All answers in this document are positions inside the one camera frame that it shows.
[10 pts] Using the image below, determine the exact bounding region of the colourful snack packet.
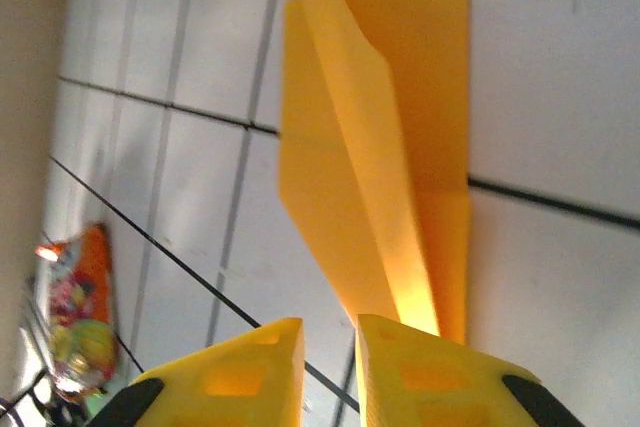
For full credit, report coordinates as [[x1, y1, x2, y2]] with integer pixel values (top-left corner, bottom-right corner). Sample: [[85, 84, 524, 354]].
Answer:
[[29, 221, 120, 401]]

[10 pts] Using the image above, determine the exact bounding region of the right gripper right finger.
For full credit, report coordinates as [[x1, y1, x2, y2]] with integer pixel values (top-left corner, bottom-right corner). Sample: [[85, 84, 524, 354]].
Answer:
[[355, 314, 586, 427]]

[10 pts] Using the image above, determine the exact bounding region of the orange square cloth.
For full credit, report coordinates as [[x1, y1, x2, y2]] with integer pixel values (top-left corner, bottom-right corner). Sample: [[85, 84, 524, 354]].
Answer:
[[277, 0, 474, 343]]

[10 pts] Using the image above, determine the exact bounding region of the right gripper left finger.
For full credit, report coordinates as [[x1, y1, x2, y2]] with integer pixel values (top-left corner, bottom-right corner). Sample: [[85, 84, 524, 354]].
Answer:
[[87, 316, 305, 427]]

